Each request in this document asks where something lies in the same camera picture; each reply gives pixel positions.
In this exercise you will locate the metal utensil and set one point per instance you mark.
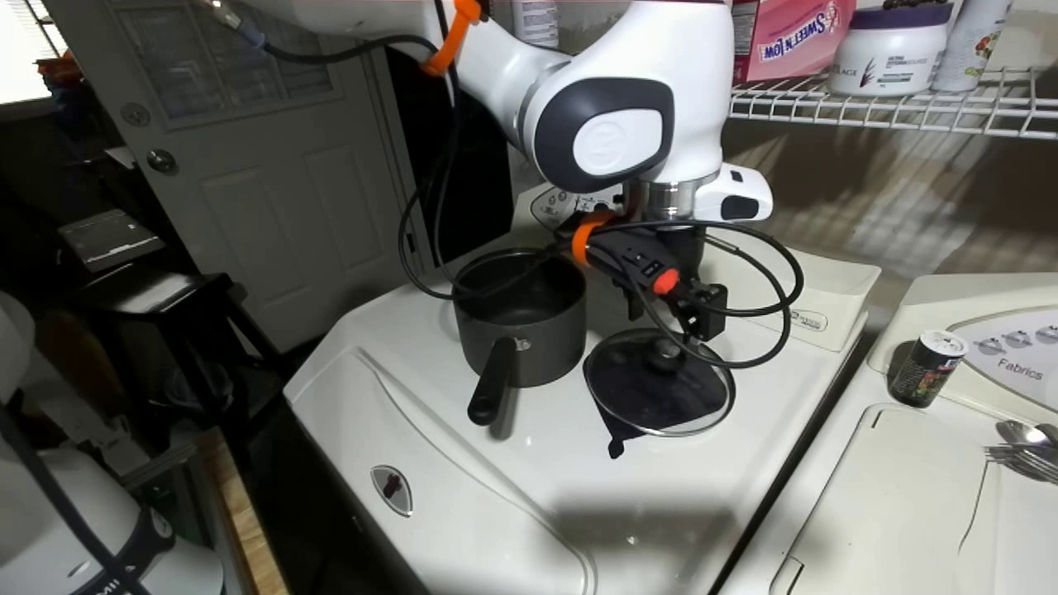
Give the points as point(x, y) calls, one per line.
point(1026, 461)

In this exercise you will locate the black stove knob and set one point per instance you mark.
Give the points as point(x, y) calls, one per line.
point(922, 367)

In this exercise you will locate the flat black box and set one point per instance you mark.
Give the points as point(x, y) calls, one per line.
point(108, 238)

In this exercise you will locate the round door knob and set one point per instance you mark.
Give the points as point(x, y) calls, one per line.
point(163, 164)

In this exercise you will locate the white washing machine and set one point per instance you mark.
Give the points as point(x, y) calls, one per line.
point(550, 517)

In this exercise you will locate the black wrist camera orange bands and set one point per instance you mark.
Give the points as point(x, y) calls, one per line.
point(622, 257)

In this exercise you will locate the pink cardboard box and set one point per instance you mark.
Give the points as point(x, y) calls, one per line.
point(794, 38)

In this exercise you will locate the white bottle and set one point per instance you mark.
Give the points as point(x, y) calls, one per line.
point(970, 43)

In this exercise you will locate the metal spoon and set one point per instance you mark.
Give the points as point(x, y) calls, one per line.
point(1026, 433)

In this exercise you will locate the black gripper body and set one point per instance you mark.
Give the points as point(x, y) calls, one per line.
point(680, 251)

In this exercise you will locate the white dryer machine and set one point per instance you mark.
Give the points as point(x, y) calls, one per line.
point(880, 507)

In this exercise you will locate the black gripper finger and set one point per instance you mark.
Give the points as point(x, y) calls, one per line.
point(708, 312)
point(660, 322)

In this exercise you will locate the glass lid with black knob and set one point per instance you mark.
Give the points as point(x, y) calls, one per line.
point(663, 393)

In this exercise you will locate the wooden plank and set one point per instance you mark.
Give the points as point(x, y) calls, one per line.
point(253, 530)

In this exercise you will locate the dark navy pot holder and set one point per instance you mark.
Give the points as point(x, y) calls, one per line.
point(613, 445)

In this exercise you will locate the white tub purple label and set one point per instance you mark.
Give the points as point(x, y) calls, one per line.
point(888, 53)

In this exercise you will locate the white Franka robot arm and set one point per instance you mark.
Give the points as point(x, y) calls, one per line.
point(615, 100)

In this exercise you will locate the black stand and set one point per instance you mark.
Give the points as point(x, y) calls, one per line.
point(166, 332)

